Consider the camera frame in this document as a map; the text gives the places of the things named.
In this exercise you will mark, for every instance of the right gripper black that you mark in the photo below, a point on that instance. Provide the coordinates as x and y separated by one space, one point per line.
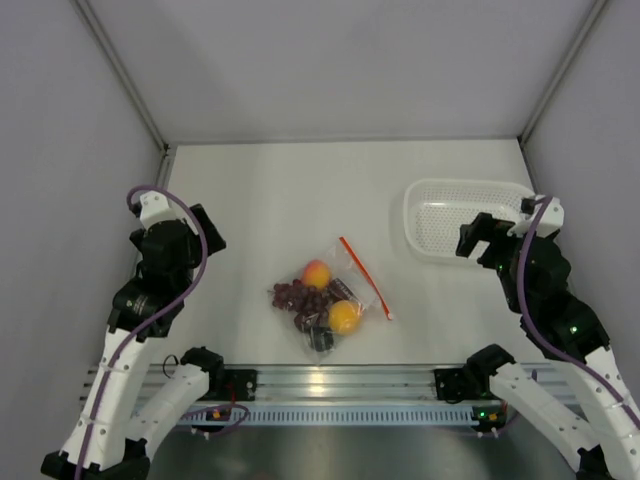
484 228

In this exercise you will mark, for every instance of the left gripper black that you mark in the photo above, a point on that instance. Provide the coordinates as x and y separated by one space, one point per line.
215 242

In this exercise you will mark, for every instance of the clear zip top bag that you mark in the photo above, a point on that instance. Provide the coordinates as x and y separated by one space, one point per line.
351 281

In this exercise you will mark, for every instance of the dark red fake apple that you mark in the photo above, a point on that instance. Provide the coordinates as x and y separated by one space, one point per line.
319 336

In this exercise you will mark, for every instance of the yellow fake peach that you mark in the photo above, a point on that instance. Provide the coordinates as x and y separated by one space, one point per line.
344 317

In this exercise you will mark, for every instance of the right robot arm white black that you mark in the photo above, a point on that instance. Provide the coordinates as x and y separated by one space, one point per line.
603 441

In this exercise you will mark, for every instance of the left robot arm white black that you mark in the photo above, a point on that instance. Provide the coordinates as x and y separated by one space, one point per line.
113 439

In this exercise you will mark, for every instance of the purple fake grapes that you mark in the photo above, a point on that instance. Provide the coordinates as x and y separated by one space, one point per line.
298 298

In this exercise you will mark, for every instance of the orange fake peach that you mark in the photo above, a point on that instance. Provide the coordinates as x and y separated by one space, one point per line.
316 274

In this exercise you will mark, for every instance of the white perforated plastic basket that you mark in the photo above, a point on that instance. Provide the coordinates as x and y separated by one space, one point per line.
435 209

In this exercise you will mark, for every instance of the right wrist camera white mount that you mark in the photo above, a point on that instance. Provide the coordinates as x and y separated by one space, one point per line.
543 214

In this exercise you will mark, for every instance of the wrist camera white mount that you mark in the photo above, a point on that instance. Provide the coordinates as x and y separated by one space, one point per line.
152 208
543 214

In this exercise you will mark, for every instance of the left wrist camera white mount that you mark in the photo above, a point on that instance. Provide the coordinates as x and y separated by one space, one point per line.
152 208

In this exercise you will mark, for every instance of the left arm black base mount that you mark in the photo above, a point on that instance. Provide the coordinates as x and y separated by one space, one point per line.
232 385

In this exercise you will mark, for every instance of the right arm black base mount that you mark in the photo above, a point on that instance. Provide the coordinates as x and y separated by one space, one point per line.
454 385

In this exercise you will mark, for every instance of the aluminium mounting rail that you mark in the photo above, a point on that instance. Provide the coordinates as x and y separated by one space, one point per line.
352 383

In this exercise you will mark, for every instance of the white slotted cable duct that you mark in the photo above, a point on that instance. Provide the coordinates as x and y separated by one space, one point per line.
445 415

